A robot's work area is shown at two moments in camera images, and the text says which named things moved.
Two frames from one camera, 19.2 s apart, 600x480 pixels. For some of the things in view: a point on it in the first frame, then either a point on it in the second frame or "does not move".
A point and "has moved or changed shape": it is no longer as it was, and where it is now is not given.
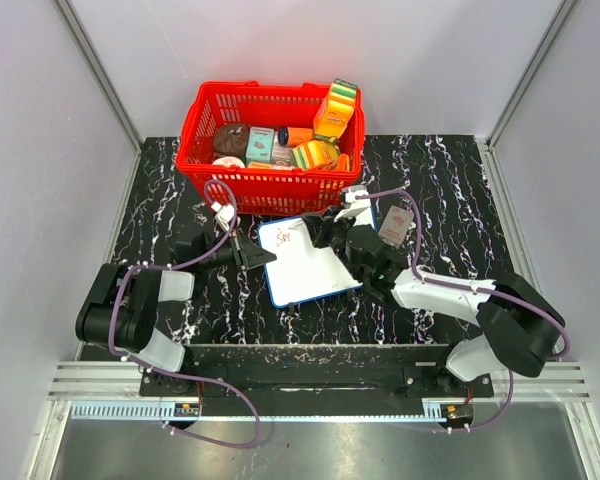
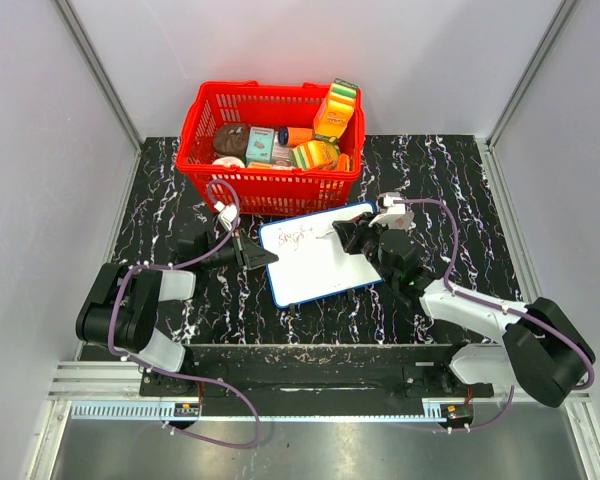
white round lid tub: x=227 y=161 does not move
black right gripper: x=321 y=226 -> x=351 y=234
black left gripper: x=249 y=255 does not move
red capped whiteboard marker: x=296 y=225 has moved or changed shape
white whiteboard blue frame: x=302 y=270 does not move
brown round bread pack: x=231 y=140 does not move
